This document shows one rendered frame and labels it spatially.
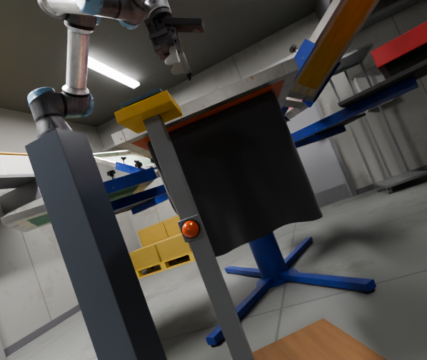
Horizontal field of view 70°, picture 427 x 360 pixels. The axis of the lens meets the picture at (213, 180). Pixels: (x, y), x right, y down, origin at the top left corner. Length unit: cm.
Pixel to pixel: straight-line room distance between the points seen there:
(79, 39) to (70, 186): 61
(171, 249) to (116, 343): 349
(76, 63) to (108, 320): 108
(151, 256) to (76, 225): 372
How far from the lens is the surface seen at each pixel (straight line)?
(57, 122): 150
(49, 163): 144
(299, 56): 184
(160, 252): 493
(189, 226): 67
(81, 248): 137
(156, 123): 74
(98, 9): 110
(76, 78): 156
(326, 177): 523
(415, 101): 558
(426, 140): 555
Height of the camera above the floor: 68
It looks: 4 degrees up
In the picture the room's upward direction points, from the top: 21 degrees counter-clockwise
